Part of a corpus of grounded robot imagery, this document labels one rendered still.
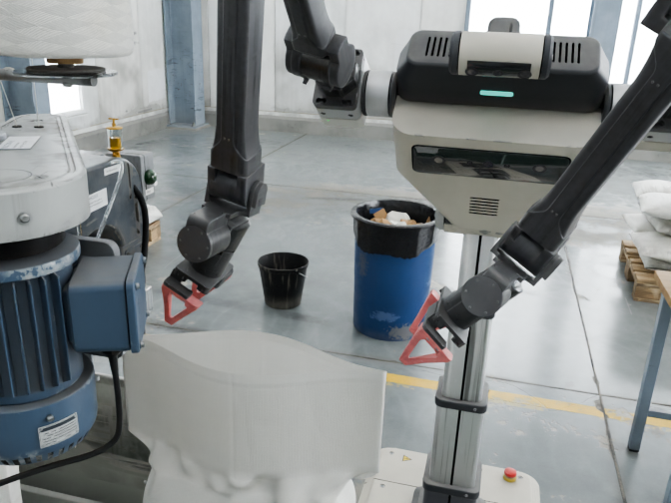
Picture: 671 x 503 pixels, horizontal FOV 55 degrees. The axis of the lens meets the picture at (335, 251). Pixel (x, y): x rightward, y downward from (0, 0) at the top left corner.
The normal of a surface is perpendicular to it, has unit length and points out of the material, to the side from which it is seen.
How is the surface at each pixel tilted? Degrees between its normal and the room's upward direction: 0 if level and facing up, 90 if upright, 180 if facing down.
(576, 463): 0
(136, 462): 90
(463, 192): 130
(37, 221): 91
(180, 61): 90
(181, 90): 90
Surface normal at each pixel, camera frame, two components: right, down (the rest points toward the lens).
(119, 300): 0.16, 0.34
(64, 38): 0.39, 0.34
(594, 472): 0.04, -0.94
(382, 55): -0.25, 0.32
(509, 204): -0.22, 0.85
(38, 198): 0.77, 0.26
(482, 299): -0.45, 0.11
